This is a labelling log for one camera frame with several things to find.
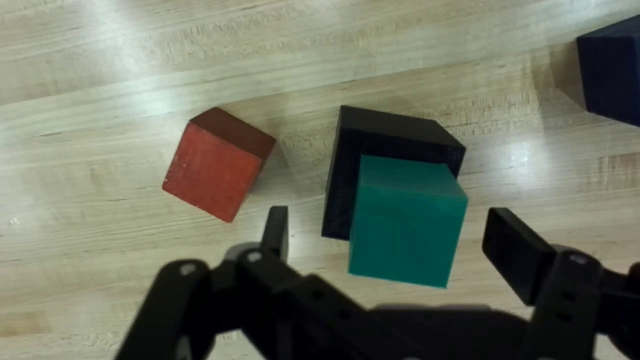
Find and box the navy blue cube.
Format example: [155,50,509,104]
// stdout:
[574,14,640,129]

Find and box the green cube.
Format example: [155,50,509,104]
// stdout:
[347,154,471,291]

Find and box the red cube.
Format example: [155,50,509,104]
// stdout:
[160,106,278,225]

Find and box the black cube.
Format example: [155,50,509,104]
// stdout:
[320,104,468,242]

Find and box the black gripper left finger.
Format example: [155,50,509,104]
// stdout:
[116,205,376,360]

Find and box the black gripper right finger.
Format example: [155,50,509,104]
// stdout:
[481,207,640,360]

